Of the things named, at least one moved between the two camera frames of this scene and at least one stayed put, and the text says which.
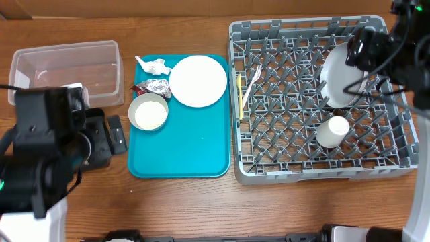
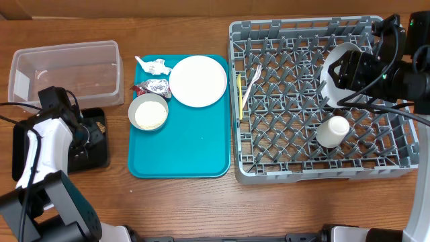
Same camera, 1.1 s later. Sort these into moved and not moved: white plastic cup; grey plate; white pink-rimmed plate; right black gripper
Moved: right black gripper
Not moved: white pink-rimmed plate; white plastic cup; grey plate
